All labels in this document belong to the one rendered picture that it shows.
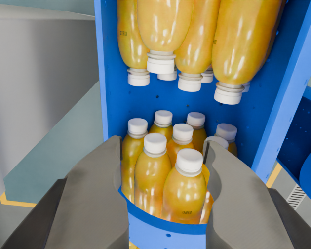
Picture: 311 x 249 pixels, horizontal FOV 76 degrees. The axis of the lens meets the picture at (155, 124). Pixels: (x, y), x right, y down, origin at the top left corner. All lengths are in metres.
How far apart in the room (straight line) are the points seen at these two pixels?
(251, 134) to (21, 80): 0.48
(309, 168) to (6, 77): 0.73
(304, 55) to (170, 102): 0.31
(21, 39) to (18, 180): 1.89
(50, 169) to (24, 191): 0.41
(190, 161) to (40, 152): 1.77
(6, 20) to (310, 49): 0.45
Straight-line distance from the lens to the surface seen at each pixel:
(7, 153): 0.50
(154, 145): 0.33
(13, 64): 0.48
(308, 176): 0.69
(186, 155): 0.31
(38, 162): 2.06
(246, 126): 0.44
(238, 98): 0.32
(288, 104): 0.25
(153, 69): 0.28
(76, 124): 1.70
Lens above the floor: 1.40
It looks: 63 degrees down
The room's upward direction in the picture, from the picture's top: 180 degrees counter-clockwise
